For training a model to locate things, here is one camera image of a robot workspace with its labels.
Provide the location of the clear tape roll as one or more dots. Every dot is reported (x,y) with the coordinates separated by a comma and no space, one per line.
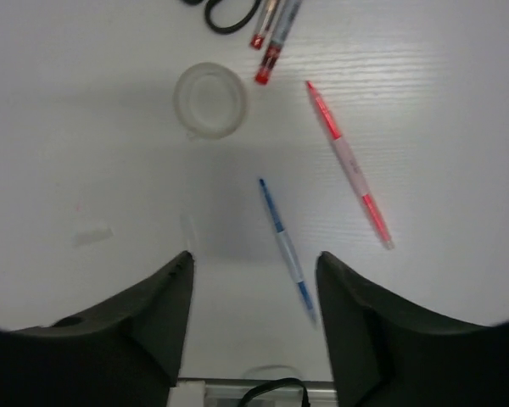
(210,101)

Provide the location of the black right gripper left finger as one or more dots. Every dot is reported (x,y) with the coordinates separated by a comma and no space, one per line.
(124,351)

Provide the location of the black handled scissors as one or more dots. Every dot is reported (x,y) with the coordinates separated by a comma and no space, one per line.
(221,18)

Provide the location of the blue and white pen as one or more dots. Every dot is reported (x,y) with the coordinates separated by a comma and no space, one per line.
(288,252)

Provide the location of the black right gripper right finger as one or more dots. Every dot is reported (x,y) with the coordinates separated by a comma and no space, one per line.
(385,350)

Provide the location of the red gel pen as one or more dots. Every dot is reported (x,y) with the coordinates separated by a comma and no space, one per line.
(264,22)
(279,36)

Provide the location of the red and white pen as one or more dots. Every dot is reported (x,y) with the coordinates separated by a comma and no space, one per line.
(350,166)

